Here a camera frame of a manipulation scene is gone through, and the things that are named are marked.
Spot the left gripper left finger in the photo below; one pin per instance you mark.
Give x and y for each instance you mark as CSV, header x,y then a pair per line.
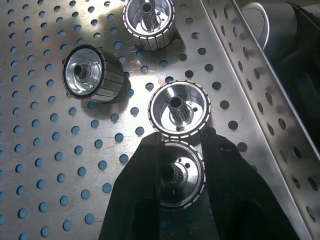
x,y
135,195

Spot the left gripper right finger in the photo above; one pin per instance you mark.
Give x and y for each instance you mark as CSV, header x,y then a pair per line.
x,y
237,200

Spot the perforated metal tray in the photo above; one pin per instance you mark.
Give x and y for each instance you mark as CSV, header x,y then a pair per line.
x,y
106,130

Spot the grey rounded cylinder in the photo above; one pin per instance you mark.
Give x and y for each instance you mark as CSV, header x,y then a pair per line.
x,y
275,22

